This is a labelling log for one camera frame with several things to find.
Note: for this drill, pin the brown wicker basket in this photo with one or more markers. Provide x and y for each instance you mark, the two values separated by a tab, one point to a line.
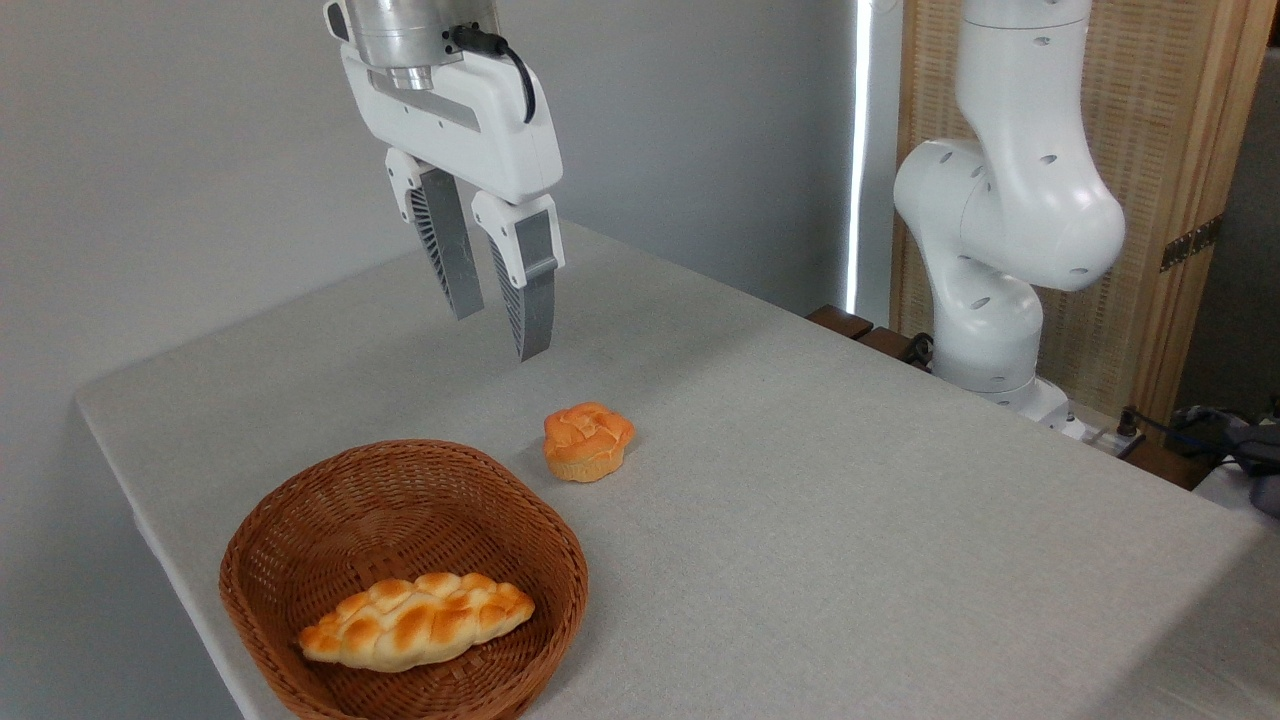
400	500

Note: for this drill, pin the metal screen hinge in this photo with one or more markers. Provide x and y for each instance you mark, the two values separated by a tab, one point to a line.
1190	243

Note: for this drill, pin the grey bundled object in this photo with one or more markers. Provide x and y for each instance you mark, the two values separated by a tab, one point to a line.
1258	470

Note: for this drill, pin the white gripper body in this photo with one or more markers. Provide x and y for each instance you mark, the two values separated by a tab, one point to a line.
470	120

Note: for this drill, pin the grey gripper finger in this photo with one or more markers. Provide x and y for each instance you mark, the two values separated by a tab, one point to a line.
535	290
450	250

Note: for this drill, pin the black power plug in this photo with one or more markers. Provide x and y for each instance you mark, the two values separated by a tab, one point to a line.
1129	420

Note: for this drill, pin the wooden rattan screen panel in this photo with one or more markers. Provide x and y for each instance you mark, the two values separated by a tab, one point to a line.
1150	120

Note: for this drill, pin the round orange bread bun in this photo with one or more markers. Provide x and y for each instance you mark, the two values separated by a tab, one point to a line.
585	440

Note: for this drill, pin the long braided bread loaf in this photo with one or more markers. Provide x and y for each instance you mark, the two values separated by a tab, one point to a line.
410	625

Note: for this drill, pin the white power strip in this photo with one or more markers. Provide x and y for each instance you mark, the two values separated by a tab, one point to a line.
1095	437

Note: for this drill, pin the grey tablecloth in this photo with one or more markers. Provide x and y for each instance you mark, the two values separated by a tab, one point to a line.
850	550

